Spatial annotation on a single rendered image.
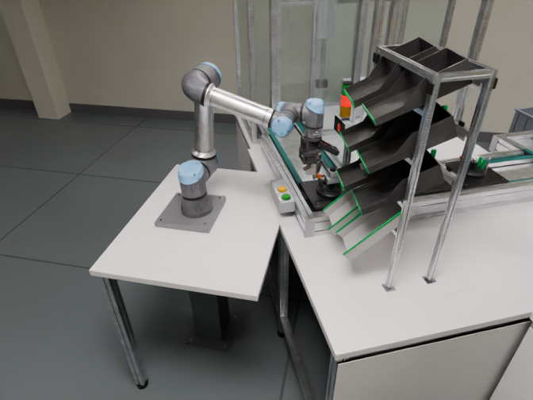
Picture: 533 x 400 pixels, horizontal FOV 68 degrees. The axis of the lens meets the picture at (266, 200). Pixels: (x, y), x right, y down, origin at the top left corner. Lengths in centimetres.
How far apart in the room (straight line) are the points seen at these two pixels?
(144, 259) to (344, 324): 85
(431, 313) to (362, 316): 24
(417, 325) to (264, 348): 115
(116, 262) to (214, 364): 92
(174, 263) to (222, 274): 21
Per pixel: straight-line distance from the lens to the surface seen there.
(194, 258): 169
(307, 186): 190
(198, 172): 177
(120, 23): 530
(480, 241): 194
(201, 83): 159
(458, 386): 191
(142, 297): 280
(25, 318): 299
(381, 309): 151
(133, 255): 177
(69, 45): 577
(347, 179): 152
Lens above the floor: 197
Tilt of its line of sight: 34 degrees down
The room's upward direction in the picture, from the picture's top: 1 degrees counter-clockwise
